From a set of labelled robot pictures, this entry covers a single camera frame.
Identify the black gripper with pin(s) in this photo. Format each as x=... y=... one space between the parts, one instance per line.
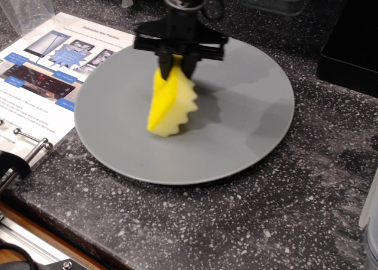
x=180 y=33

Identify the yellow ridged sponge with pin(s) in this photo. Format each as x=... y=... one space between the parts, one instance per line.
x=172 y=100

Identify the grey round plate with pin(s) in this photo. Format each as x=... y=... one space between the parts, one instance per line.
x=245 y=108

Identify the laminated dishwasher instruction sheet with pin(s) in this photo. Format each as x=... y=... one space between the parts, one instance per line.
x=41 y=78

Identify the clear plastic bag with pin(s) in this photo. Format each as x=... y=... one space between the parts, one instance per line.
x=29 y=17

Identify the black box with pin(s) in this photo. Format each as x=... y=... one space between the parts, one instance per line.
x=349 y=57

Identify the black metal screw clamp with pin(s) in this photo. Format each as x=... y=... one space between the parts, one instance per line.
x=13 y=166

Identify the clear plastic lidded container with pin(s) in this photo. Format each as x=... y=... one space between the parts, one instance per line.
x=368 y=220

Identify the aluminium rail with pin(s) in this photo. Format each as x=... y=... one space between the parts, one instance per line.
x=35 y=253

